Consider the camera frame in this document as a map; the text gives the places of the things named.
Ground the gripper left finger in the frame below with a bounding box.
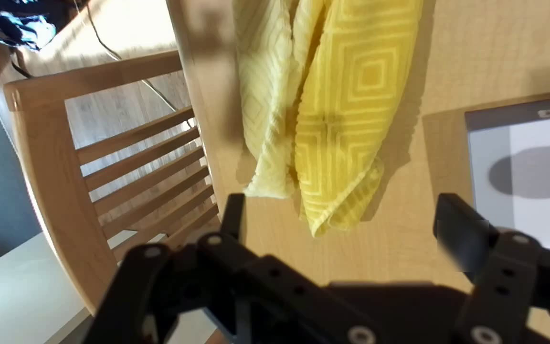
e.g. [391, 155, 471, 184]
[82, 193, 381, 344]

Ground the grey laptop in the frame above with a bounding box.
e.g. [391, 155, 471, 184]
[465, 94, 550, 251]

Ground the wooden slatted chair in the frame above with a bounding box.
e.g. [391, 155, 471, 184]
[3, 50, 222, 316]

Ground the dark blue cloth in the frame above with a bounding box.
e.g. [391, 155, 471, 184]
[0, 0, 77, 51]

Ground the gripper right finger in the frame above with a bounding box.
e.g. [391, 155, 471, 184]
[433, 193, 550, 344]

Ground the yellow patterned towel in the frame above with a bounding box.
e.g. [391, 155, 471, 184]
[233, 0, 424, 238]

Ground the black cable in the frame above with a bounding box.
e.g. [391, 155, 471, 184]
[74, 0, 194, 129]

